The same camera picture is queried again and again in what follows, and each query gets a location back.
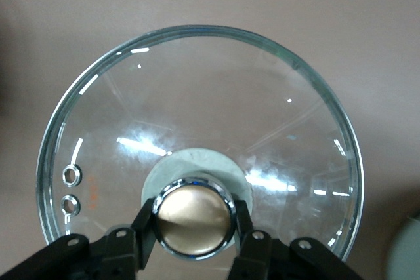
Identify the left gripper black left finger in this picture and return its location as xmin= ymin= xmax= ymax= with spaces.
xmin=0 ymin=196 xmax=159 ymax=280

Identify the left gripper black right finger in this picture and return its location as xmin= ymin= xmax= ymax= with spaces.
xmin=228 ymin=199 xmax=365 ymax=280

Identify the glass pot lid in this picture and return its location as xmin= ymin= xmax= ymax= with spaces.
xmin=35 ymin=24 xmax=365 ymax=263

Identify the stainless steel pot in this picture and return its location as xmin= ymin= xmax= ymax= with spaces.
xmin=387 ymin=213 xmax=420 ymax=280

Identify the brown table mat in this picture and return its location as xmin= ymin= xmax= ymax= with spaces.
xmin=0 ymin=0 xmax=420 ymax=280

